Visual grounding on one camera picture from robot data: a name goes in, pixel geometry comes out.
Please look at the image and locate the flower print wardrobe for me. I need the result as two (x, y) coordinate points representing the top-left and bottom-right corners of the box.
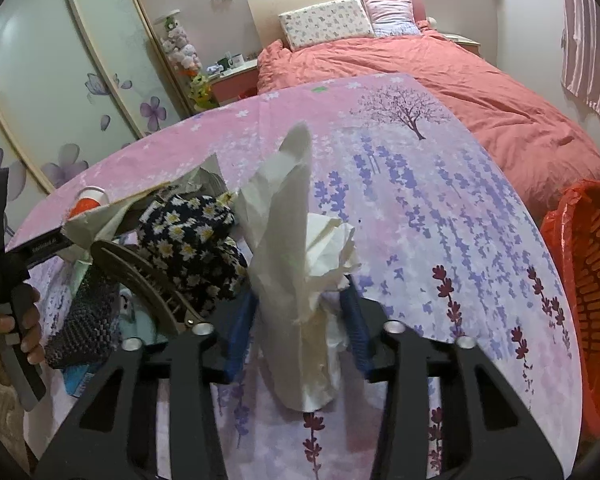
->
(0, 0), (196, 241)

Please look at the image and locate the person's left hand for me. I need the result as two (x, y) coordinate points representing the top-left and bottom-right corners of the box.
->
(0, 285), (45, 386)

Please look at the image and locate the pink striped pillow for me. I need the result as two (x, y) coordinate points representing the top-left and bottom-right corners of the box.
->
(362, 0), (423, 38)

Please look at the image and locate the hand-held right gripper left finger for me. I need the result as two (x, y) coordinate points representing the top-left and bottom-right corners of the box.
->
(32, 292), (261, 480)

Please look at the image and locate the pink striped curtain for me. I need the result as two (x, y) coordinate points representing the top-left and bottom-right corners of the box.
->
(560, 0), (600, 128)

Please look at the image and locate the floral pillow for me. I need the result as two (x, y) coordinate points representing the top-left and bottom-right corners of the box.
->
(279, 0), (377, 52)

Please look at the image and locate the red and white cup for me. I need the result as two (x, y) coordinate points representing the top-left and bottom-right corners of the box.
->
(69, 186), (108, 221)

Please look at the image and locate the cream and pink headboard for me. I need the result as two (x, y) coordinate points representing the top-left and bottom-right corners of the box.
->
(247, 0), (428, 48)

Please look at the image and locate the pink lavender print blanket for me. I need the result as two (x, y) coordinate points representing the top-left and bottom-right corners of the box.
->
(5, 72), (583, 480)

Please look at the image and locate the white paper tissue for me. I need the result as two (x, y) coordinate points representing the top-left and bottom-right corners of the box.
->
(235, 121), (361, 413)

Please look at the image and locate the yellow plush toy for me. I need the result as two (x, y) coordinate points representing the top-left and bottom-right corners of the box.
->
(187, 72), (218, 111)

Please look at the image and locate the orange plastic basket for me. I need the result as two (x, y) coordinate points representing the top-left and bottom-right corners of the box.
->
(539, 178), (600, 438)

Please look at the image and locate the tube of plush toys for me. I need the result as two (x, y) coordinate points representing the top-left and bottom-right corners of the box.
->
(154, 8), (203, 73)

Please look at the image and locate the white paper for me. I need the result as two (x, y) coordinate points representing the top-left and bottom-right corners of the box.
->
(62, 195), (151, 263)

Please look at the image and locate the blue packet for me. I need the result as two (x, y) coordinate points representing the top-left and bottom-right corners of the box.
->
(62, 362), (98, 396)

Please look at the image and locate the dark daisy print sock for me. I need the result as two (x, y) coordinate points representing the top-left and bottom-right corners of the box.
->
(137, 195), (248, 316)

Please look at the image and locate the coral duvet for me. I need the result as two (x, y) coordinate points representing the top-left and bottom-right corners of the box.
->
(256, 29), (600, 221)

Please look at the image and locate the cream nightstand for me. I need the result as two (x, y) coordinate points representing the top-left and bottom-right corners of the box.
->
(440, 32), (481, 58)

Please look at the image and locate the black white checked cloth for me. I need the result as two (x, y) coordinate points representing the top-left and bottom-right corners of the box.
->
(45, 265), (123, 368)

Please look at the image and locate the pink nightstand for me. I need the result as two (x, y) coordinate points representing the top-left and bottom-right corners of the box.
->
(207, 57), (260, 106)

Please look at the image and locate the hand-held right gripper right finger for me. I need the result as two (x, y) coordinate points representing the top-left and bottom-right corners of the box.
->
(337, 277), (566, 480)

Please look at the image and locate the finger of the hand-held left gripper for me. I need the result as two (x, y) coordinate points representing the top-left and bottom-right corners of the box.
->
(5, 227), (76, 268)

